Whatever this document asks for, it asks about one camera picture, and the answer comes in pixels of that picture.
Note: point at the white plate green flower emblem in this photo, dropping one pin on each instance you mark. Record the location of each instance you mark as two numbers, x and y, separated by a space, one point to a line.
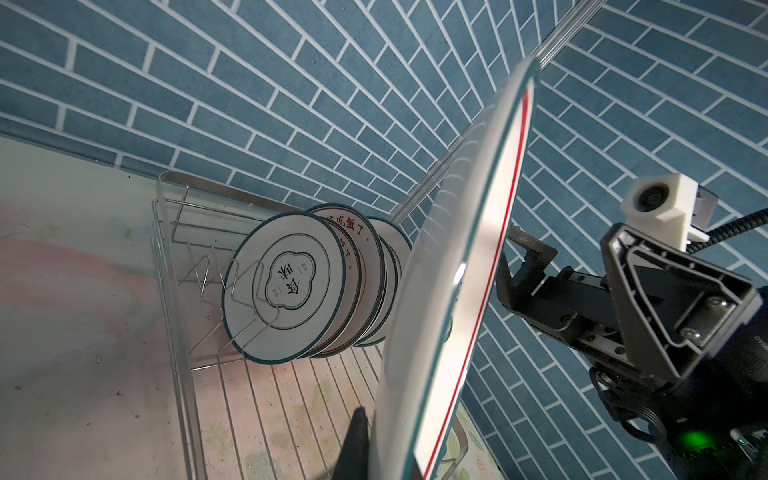
283 288

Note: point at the white plate orange sunburst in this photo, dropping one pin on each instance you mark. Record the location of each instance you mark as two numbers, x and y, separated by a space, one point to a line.
367 276

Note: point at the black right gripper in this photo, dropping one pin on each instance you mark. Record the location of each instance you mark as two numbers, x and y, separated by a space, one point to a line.
657 310

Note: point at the aluminium corner post right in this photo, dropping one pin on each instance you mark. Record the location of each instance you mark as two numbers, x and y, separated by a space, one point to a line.
510 111

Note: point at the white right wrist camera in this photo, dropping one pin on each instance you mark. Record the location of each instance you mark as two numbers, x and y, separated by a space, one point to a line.
672 209

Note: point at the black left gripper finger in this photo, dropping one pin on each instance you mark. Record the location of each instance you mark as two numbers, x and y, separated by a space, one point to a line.
353 459

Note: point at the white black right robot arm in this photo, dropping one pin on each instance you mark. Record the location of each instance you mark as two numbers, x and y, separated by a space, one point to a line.
710 425

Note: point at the steel wire dish rack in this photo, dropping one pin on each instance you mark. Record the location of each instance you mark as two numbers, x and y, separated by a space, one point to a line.
240 419

